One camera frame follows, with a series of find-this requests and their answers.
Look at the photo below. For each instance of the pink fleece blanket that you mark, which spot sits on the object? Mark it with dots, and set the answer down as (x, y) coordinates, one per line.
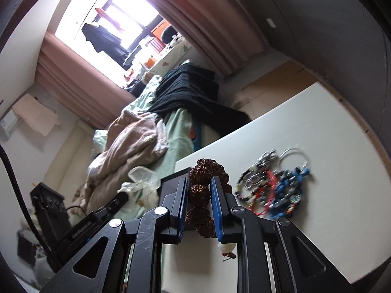
(133, 139)

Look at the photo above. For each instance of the clear plastic bags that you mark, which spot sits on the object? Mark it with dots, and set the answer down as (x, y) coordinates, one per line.
(142, 189)

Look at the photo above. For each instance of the green bed sheet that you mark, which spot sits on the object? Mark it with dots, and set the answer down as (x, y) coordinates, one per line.
(178, 127)

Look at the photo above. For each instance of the orange box on windowsill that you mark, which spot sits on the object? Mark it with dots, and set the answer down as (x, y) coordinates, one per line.
(159, 29)

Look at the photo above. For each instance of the white wall socket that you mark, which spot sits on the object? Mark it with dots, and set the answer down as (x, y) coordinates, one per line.
(271, 23)

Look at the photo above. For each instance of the right pink curtain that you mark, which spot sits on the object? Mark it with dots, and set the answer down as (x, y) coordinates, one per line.
(221, 31)

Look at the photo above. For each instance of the pink curtain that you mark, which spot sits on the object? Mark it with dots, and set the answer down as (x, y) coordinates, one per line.
(77, 85)
(221, 31)

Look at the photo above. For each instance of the hanging dark clothes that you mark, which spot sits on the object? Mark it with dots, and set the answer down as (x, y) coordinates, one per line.
(104, 41)

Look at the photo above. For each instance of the black jewelry box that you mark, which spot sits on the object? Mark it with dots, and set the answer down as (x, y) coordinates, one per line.
(169, 183)

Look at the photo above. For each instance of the black round cushion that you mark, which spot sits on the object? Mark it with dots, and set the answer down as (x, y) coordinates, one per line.
(168, 34)

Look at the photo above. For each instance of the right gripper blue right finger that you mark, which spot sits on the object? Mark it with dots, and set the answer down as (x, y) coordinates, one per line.
(227, 229)

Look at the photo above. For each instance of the patterned windowsill cloth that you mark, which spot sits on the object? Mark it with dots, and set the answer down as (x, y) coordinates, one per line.
(171, 57)

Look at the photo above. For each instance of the left pink curtain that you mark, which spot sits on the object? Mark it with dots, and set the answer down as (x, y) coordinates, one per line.
(77, 85)

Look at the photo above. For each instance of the paper sheet on wall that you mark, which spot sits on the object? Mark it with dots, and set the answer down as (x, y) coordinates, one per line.
(40, 118)

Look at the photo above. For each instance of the large silver hoop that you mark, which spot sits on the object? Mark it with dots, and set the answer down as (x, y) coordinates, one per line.
(296, 154)

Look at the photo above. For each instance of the black knitted blanket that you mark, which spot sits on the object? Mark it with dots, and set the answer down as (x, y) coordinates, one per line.
(193, 88)

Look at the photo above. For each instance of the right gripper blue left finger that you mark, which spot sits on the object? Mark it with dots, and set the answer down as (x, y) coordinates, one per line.
(176, 203)

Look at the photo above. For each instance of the cardboard floor sheets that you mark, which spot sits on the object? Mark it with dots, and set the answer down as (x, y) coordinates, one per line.
(282, 83)

